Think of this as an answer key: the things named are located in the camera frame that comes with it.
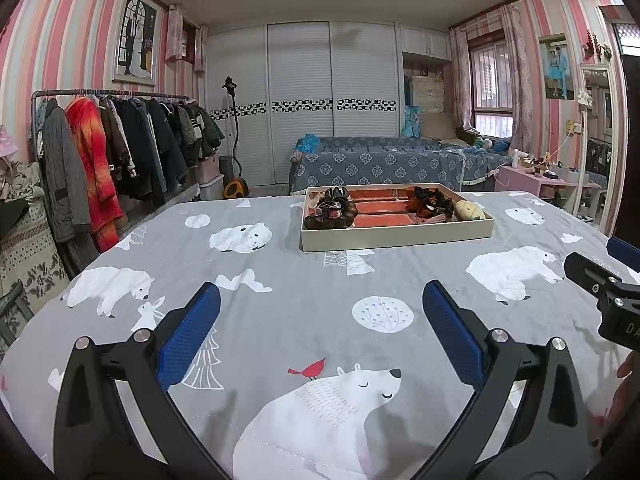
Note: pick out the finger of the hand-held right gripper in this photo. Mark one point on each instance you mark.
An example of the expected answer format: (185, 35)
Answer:
(625, 254)
(590, 275)

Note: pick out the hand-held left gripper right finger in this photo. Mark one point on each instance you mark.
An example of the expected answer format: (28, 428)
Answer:
(455, 336)

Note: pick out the pink patterned curtain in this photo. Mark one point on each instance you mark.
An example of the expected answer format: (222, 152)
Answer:
(520, 75)

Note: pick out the beige jewelry tray red lining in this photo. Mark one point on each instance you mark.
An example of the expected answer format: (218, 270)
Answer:
(390, 238)

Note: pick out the metal clothes rack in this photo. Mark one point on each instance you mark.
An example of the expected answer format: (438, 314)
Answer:
(100, 94)

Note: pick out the window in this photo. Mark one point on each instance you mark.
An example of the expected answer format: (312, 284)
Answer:
(492, 90)

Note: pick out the pink ribbed hair clip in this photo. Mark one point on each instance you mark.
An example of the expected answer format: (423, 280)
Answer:
(437, 218)

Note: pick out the patterned cloth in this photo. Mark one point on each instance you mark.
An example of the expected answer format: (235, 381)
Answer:
(30, 255)

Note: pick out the white framed mirror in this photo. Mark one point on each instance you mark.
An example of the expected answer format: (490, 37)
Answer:
(597, 150)

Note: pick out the bed with blue cover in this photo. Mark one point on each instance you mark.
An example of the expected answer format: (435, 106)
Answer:
(380, 165)

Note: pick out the corn plush hair clip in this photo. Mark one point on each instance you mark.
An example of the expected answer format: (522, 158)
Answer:
(468, 210)

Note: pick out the black garment steamer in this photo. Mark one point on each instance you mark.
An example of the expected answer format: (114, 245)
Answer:
(235, 160)

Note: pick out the framed wall picture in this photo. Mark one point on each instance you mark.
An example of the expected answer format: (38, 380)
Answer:
(134, 35)

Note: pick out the white overhead cabinet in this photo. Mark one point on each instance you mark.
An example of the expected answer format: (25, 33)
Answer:
(425, 42)

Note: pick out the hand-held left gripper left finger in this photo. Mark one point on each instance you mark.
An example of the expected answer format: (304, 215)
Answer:
(190, 331)

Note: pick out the row of hanging clothes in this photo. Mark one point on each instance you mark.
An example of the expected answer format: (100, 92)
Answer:
(130, 150)

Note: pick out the person's right hand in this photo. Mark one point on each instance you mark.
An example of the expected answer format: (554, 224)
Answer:
(627, 400)

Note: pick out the pink side table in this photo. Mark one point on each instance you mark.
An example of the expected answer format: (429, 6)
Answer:
(530, 180)

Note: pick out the wall poster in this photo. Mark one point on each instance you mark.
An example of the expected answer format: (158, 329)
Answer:
(556, 67)

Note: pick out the white sliding door wardrobe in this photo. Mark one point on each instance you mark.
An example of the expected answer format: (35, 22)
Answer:
(300, 105)

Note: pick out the pile of folded bedding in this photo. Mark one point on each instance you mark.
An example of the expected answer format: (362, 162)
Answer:
(425, 105)

